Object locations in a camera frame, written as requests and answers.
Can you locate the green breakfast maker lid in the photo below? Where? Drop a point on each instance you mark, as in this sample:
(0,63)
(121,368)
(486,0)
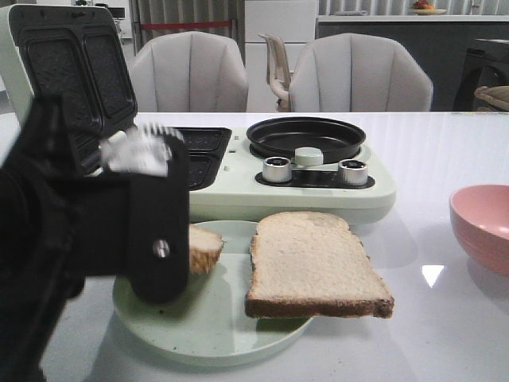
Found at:
(73,53)

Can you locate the grey upholstered chair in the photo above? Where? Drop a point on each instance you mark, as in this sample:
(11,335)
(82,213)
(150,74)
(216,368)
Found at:
(190,72)
(353,72)

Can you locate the left silver control knob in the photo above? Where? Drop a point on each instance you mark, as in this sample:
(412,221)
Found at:
(277,170)

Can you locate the green round plate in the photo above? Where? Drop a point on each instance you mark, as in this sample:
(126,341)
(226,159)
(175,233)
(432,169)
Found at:
(207,325)

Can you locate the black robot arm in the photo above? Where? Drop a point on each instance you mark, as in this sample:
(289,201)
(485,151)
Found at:
(27,323)

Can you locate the silver control knob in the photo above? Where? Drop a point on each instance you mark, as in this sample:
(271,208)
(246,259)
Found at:
(277,170)
(353,172)

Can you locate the fruit plate on counter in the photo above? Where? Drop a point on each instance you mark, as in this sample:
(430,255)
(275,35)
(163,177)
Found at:
(425,8)

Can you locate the right silver control knob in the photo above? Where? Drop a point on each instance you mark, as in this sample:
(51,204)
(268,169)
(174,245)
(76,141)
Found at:
(353,172)

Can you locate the left grey upholstered chair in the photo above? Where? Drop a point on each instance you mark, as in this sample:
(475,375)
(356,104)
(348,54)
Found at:
(190,72)

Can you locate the beige plastic chair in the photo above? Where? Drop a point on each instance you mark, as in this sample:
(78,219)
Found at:
(278,75)

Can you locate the bread slice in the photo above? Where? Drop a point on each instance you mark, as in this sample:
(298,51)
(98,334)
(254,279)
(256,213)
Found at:
(205,247)
(306,264)

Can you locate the pink bowl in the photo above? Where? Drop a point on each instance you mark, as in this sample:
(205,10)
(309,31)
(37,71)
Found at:
(479,217)

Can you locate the right grey upholstered chair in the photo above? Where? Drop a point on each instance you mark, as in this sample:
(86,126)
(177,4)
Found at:
(353,72)

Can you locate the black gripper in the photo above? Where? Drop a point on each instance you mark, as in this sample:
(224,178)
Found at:
(77,222)

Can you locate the white cabinet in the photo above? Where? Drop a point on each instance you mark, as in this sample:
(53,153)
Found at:
(294,22)

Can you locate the black round frying pan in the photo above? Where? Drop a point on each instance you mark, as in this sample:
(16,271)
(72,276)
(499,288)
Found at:
(336,139)

